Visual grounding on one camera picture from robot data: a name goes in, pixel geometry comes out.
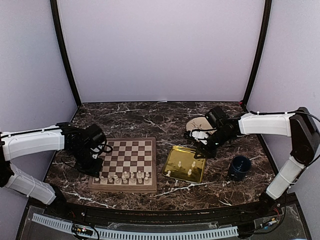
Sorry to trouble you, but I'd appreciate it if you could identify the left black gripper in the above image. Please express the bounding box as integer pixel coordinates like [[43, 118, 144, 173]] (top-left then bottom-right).
[[70, 146, 103, 178]]

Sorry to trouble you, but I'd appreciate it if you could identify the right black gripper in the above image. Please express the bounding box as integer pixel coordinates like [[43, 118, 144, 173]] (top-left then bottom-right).
[[194, 128, 233, 159]]

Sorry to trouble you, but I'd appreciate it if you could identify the white chess queen piece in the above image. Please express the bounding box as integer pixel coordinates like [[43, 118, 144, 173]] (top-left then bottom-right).
[[113, 174, 121, 185]]

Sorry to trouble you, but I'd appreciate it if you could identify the white chess king piece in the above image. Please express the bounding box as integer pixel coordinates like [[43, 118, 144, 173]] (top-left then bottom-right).
[[121, 175, 128, 185]]

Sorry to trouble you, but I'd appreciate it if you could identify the wooden chess board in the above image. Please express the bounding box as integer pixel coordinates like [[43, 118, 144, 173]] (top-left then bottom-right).
[[88, 137, 157, 193]]

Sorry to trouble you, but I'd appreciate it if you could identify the gold metal tray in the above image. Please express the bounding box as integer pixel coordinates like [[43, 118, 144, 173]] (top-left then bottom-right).
[[162, 145, 207, 184]]

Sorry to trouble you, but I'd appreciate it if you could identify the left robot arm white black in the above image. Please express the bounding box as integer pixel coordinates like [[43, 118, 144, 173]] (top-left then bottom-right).
[[0, 122, 107, 218]]

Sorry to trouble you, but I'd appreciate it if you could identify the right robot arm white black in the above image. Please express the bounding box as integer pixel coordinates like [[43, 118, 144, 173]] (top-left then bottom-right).
[[189, 107, 320, 217]]

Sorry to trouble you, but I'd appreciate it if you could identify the beige floral ceramic plate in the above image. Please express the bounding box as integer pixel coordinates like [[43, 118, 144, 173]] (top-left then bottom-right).
[[185, 116, 214, 132]]

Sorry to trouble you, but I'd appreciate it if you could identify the dark blue mug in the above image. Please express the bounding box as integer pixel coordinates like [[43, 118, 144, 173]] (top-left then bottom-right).
[[227, 155, 252, 182]]

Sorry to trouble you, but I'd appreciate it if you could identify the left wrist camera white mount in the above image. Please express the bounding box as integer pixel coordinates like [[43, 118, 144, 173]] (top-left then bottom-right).
[[90, 142, 113, 159]]

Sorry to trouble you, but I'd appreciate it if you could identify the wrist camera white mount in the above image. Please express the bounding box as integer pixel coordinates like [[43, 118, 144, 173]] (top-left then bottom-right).
[[90, 142, 113, 159], [183, 128, 214, 141]]

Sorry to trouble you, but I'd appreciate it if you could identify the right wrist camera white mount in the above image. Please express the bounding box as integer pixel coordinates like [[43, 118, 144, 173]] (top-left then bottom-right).
[[183, 128, 214, 141]]

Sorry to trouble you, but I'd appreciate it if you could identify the white cable duct strip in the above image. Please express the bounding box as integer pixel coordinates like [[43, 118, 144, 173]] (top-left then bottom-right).
[[31, 213, 239, 240]]

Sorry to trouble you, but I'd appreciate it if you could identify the right black frame post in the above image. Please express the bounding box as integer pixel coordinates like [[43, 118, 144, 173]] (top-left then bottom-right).
[[239, 0, 273, 110]]

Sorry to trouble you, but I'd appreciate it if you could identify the black frame post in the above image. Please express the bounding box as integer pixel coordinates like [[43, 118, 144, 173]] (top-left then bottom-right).
[[50, 0, 82, 108], [239, 0, 273, 110]]

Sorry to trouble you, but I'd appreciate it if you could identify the left black frame post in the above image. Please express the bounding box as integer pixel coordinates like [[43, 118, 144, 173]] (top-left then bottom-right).
[[50, 0, 82, 108]]

